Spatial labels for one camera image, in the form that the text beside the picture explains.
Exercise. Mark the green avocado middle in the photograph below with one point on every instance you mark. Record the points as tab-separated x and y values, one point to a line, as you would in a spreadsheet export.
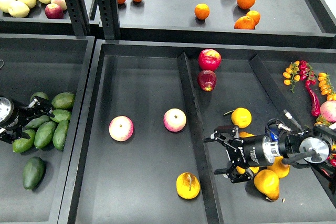
44	134

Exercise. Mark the pale pink apple on shelf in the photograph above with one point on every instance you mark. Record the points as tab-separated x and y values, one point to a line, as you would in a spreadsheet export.
61	3

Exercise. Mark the orange tomato bunch right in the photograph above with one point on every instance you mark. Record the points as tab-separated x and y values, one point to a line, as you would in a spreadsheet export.
326	86

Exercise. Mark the green avocado top right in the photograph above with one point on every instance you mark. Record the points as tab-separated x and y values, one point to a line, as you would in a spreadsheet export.
63	100

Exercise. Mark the black tray divider left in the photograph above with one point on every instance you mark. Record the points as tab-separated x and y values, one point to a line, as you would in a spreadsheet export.
194	121

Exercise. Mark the black shelf post left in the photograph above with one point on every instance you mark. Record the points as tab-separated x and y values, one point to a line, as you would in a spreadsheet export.
79	17

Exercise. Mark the yellow pear hidden right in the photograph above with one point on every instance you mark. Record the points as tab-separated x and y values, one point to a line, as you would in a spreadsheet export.
282	170

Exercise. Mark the white label card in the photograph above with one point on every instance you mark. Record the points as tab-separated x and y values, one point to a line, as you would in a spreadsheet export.
333	126

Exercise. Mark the black middle tray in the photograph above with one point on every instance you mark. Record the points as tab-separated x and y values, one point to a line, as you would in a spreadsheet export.
135	181

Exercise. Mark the dark green avocado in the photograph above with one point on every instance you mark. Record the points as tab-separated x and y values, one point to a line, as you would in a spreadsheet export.
33	172

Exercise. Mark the red chili pepper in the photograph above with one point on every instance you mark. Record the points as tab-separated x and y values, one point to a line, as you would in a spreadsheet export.
315	104

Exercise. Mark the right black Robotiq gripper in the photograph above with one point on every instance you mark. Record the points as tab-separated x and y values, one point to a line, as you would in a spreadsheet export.
253	151

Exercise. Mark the red apple on shelf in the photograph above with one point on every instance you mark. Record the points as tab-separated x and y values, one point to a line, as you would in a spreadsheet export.
54	11

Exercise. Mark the pale yellow apple front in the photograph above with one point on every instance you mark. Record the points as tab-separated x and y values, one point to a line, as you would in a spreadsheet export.
18	9

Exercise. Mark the pink apple left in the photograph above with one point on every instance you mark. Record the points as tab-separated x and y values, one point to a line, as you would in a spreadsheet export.
121	128

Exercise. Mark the green avocado bottom left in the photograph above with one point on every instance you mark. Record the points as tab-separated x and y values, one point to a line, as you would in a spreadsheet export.
25	142

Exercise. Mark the bright red apple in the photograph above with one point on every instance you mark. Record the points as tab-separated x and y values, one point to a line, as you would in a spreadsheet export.
209	59

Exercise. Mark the pink apple at right edge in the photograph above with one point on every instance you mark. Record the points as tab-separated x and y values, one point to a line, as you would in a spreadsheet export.
327	110

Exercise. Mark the round yellow pear with stem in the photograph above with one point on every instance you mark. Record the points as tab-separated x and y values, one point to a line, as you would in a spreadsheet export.
240	116

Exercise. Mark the black tray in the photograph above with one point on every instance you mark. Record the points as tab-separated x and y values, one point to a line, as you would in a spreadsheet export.
135	181
51	64

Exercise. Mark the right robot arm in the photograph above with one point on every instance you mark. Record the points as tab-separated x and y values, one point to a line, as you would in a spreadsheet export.
299	148

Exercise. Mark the green avocado right lower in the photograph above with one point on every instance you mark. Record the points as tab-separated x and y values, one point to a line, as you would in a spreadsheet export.
60	135

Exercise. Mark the orange cherry tomato bunch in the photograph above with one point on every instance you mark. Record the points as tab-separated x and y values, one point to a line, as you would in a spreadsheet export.
291	75

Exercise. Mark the black left tray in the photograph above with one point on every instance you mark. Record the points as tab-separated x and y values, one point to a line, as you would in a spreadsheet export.
51	64

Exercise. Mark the green avocado top left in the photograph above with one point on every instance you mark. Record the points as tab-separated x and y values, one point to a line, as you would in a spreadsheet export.
40	96

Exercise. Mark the green avocado centre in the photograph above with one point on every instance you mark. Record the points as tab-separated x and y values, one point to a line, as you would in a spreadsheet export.
59	115

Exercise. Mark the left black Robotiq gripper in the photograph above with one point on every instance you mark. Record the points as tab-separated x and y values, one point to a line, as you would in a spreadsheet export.
14	114

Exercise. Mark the black upper left shelf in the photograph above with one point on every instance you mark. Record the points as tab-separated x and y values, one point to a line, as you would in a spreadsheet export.
37	23

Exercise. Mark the red cherry tomato bunch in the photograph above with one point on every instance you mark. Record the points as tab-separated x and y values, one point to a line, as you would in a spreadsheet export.
307	73

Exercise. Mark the dark red apple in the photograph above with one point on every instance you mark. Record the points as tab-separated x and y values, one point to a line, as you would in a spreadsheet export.
206	80

